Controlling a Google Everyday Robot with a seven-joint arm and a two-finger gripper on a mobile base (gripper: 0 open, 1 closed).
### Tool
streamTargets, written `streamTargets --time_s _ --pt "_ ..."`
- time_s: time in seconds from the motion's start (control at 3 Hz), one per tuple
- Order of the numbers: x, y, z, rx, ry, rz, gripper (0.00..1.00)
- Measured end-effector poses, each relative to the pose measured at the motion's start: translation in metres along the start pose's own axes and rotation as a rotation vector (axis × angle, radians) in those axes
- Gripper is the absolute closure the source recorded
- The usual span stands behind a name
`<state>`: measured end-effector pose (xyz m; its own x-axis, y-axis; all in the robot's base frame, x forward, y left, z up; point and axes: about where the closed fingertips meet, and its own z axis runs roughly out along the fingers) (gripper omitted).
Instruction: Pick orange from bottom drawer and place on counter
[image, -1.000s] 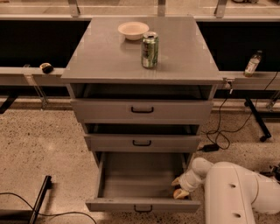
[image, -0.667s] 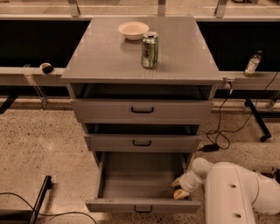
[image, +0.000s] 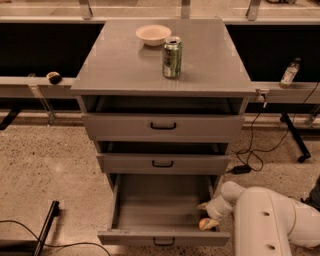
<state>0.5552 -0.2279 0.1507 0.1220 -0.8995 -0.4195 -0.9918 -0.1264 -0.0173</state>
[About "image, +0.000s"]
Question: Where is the black stand leg right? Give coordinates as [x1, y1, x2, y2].
[280, 112, 311, 163]

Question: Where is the grey drawer cabinet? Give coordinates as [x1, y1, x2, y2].
[69, 18, 257, 183]

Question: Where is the black floor stand left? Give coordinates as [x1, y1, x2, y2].
[33, 201, 59, 256]

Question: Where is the grey top drawer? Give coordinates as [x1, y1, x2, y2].
[81, 96, 246, 143]

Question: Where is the orange fruit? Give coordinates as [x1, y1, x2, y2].
[198, 218, 210, 231]

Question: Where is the grey middle drawer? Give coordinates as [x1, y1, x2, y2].
[97, 142, 230, 175]

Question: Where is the grey bottom drawer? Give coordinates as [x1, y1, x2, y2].
[98, 174, 230, 247]

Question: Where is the white bowl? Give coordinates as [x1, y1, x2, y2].
[136, 25, 171, 47]

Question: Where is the wall outlet plug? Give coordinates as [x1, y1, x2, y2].
[256, 89, 269, 103]

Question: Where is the green soda can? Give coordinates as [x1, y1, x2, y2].
[162, 36, 182, 78]

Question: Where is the black cable on floor left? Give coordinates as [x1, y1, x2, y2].
[0, 219, 112, 256]

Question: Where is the small bottle on ledge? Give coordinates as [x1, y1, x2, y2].
[279, 58, 301, 88]

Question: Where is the person's jeans leg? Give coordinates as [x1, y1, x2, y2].
[304, 175, 320, 211]

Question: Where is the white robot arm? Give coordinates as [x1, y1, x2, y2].
[198, 181, 320, 256]

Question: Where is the dark round object on ledge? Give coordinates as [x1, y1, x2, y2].
[46, 72, 62, 85]

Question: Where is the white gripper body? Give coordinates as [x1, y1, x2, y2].
[205, 195, 233, 221]

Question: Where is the grey drawer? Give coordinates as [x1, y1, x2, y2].
[81, 96, 246, 143]
[97, 142, 230, 175]
[98, 174, 230, 247]

